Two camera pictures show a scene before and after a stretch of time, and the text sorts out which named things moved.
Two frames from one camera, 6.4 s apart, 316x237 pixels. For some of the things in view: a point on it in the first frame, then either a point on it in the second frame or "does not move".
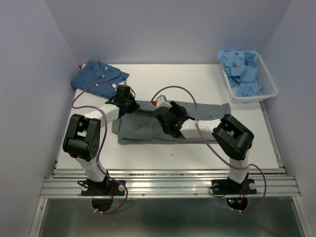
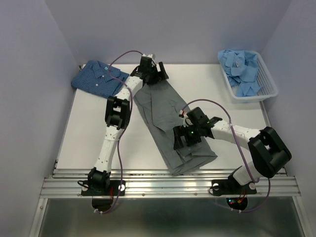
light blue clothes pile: [241, 68] does not move
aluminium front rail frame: [271, 183] does not move
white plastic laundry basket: [268, 87] does not move
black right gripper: [180, 110] to [179, 131]
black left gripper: [135, 106] to [161, 75]
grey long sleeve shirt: [141, 126] to [160, 107]
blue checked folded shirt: [95, 71] does not move
